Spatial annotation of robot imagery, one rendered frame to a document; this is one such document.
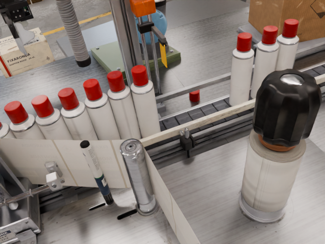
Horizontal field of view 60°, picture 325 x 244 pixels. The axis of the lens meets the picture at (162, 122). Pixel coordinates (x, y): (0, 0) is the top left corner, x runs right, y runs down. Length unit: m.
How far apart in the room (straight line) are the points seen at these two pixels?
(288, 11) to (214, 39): 0.31
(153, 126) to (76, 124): 0.18
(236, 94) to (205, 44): 0.48
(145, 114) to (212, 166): 0.19
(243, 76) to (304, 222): 0.35
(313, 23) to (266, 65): 0.46
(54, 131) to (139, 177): 0.22
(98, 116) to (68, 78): 0.54
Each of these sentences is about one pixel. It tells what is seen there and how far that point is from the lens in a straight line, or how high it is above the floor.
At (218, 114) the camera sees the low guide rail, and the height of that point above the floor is 0.92.
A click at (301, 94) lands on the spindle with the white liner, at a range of 0.39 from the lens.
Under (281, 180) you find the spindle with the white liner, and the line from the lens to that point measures 0.49.
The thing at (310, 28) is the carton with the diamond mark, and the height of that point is 0.90.
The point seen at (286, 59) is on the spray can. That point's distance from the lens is 0.80.
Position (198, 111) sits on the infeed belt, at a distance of 0.80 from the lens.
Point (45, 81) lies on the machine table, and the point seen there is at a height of 0.83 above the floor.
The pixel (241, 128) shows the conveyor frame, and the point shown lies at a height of 0.84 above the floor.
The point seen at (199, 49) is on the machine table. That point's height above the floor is 0.83.
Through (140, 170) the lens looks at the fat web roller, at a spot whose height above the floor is 1.02.
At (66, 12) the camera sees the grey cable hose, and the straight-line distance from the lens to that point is 0.63.
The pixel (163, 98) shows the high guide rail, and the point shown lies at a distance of 0.72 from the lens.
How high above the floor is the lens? 1.41
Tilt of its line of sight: 43 degrees down
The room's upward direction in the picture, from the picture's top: 8 degrees counter-clockwise
